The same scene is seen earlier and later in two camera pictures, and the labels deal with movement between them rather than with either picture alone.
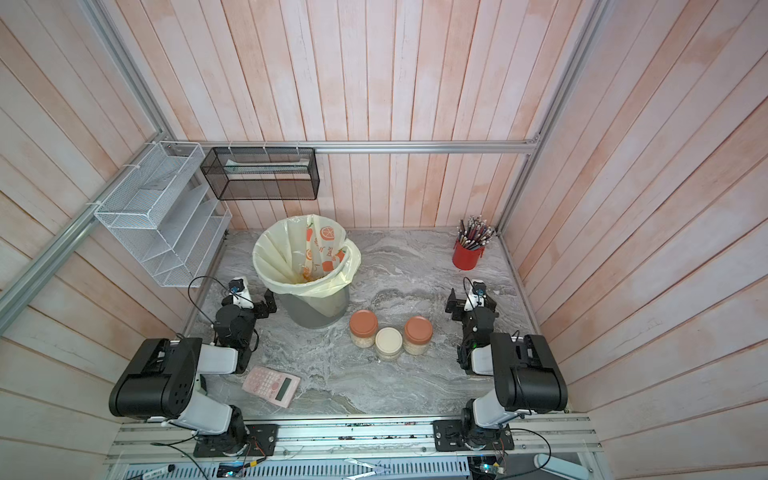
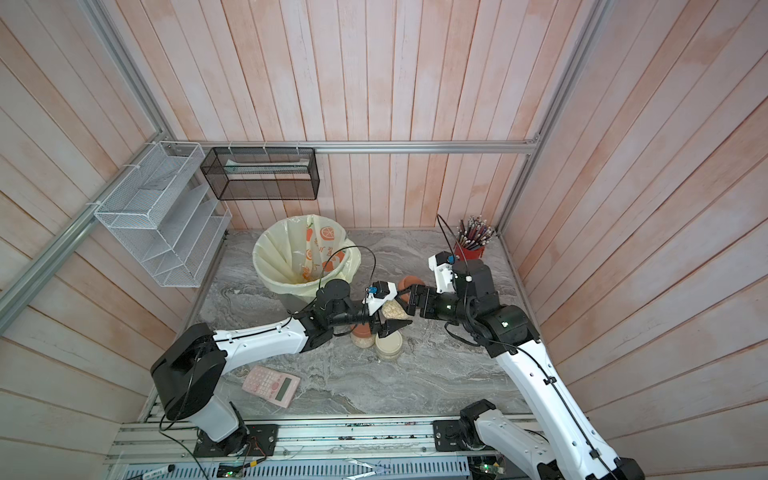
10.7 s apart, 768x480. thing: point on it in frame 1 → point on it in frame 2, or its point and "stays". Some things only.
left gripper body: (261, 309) → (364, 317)
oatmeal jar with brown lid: (363, 326) stays
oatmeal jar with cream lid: (389, 344) stays
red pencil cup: (464, 258) stays
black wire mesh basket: (262, 173) stays
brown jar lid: (418, 330) → (405, 283)
